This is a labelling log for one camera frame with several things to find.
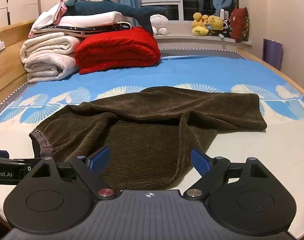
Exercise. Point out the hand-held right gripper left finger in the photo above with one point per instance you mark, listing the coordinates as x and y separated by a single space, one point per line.
100 158

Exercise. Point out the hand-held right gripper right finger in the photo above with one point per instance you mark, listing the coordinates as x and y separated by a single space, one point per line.
201 162

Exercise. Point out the blue printed bed sheet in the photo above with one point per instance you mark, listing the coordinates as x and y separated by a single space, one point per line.
204 72

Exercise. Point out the red folded blanket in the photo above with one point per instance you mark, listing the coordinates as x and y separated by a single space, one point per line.
117 50

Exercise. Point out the white folded blanket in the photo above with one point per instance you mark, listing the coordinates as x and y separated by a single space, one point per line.
47 60

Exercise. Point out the purple box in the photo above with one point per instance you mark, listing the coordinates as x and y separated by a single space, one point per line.
273 53

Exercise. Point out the dark star-print blanket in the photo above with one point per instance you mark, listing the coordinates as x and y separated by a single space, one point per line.
97 28

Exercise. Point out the black and white plush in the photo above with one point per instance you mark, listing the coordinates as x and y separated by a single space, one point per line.
226 26

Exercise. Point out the yellow round plush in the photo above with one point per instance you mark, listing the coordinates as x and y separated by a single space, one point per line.
215 22

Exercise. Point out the white folded quilt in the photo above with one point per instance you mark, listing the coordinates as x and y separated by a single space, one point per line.
92 18

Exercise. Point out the red cushion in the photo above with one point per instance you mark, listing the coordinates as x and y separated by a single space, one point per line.
239 25

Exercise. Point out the white round plush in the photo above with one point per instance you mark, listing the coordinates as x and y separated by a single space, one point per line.
159 22

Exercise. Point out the blue shark plush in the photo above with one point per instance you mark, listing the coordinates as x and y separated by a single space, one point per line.
104 6

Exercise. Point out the pink cloth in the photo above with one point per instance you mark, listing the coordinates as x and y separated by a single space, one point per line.
63 8

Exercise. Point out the wooden bed frame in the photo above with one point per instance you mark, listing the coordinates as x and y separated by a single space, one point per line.
7 72

